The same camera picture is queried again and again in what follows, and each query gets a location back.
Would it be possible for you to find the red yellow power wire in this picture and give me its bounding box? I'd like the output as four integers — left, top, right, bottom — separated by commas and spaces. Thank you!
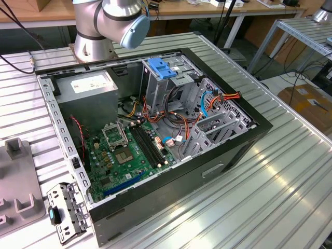
206, 90, 242, 111

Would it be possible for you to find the metal disk bay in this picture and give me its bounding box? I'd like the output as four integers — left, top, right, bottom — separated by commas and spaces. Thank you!
180, 110, 257, 159

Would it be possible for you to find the black RAM slot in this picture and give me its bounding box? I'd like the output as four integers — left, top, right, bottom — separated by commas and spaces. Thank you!
133, 124, 162, 168
139, 123, 169, 164
130, 126, 159, 169
136, 124, 165, 166

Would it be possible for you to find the metal drive cage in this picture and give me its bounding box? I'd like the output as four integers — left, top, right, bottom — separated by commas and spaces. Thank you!
141, 56, 205, 115

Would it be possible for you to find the metal socket cover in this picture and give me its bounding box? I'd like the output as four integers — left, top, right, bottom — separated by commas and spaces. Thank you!
101, 122, 130, 152

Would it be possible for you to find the CPU socket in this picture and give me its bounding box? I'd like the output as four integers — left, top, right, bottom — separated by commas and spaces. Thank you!
114, 146, 135, 165

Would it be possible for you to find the green motherboard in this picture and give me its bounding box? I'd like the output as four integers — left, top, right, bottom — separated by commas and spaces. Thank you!
85, 120, 177, 204

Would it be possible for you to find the blue drive cage latch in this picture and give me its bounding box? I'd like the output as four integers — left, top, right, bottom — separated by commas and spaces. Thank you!
147, 58, 179, 80

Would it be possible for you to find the black open PC case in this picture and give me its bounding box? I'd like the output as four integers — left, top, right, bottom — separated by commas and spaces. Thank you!
34, 47, 274, 248

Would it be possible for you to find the blue expansion slot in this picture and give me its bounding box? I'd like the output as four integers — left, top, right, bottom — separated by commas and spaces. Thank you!
103, 172, 146, 198

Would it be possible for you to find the grey power supply unit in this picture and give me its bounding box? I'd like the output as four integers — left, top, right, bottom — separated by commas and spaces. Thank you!
54, 70, 120, 130

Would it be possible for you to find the black case fan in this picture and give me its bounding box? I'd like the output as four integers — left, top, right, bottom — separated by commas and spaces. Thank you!
67, 115, 91, 172

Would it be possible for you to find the black stand pole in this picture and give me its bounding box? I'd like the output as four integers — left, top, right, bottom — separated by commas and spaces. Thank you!
213, 0, 238, 50

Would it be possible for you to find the metal expansion slot retainer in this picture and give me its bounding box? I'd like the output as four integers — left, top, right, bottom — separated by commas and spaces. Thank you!
46, 181, 91, 246

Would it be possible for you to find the large cardboard box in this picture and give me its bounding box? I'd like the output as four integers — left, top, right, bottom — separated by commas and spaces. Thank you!
277, 82, 332, 135

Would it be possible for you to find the grey parts rack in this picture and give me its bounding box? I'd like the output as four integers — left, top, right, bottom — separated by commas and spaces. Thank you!
0, 137, 48, 238

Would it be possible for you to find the metal slat side table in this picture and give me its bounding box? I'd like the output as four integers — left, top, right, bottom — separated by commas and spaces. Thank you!
247, 17, 332, 76

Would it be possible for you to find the short blue data wire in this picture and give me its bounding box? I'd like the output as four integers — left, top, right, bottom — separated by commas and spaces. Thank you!
162, 136, 187, 148

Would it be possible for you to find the power supply wire bundle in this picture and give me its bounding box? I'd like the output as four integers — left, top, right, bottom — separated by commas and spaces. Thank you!
118, 88, 208, 148

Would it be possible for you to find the long blue data wire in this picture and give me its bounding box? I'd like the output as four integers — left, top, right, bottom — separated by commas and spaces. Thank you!
200, 88, 221, 118

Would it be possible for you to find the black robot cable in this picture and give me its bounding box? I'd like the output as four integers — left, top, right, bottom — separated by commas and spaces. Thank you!
0, 0, 47, 75

